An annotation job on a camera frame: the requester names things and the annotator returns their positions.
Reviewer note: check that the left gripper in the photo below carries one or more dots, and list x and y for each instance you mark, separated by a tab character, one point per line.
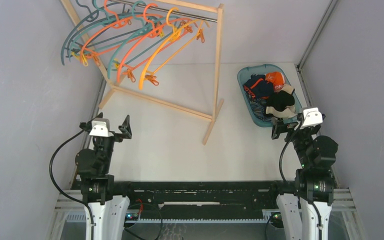
125	129

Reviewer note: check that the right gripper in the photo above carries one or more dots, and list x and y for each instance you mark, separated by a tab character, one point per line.
280	126

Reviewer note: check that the black white-banded underwear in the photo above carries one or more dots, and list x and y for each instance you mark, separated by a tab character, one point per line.
281	105

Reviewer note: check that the navy striped underwear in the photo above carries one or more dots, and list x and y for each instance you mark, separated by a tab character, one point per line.
258	108

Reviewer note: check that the navy orange-trimmed underwear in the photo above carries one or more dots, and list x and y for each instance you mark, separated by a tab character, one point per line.
257	87

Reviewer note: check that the teal hanger with clips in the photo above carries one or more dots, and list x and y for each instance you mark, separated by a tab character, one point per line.
148	29

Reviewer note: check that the yellow hanger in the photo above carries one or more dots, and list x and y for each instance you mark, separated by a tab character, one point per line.
179	29

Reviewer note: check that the beige underwear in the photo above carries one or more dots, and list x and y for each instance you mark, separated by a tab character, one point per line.
288	89

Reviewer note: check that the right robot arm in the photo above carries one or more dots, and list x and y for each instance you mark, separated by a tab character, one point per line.
306	203

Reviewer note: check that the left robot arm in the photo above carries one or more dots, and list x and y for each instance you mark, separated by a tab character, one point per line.
104	211

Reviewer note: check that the orange underwear in basket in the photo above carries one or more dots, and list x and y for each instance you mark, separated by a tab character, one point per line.
277	79

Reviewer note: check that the dark teal empty hanger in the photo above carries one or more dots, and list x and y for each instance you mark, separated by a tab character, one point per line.
98	18

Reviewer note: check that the teal plastic basket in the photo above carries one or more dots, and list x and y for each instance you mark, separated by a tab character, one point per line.
245	73

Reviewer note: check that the wooden clothes rack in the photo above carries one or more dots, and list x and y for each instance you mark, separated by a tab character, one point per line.
217	102

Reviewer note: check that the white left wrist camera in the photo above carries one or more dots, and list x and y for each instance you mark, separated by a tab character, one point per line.
100	127

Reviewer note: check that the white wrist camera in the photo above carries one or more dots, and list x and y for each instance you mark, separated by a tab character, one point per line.
311	117
100	127

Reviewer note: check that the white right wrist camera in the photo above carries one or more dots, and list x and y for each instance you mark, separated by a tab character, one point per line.
311	117

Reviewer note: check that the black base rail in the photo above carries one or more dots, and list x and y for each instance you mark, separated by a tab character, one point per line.
202	201

